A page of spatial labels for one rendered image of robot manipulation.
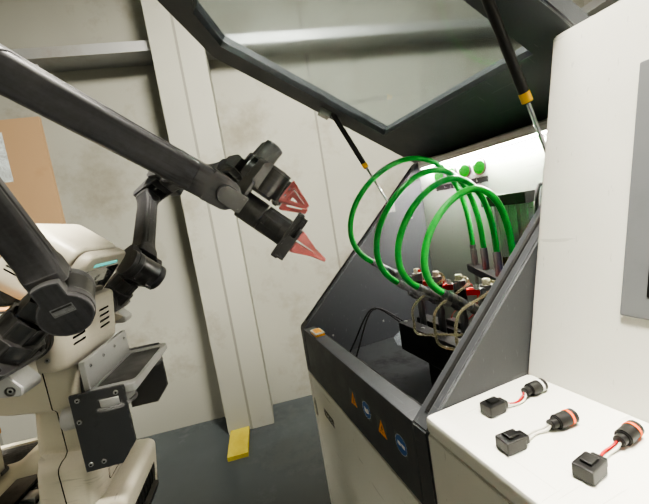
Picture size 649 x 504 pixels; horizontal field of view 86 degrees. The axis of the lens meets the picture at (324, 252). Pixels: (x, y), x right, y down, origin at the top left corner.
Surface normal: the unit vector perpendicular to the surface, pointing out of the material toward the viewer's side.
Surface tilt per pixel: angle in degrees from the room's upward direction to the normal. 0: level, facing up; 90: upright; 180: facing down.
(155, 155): 109
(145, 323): 90
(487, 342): 90
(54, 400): 90
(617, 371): 76
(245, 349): 90
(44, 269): 99
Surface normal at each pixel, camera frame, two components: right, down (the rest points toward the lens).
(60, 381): 0.19, 0.07
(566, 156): -0.94, -0.05
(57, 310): 0.50, 0.38
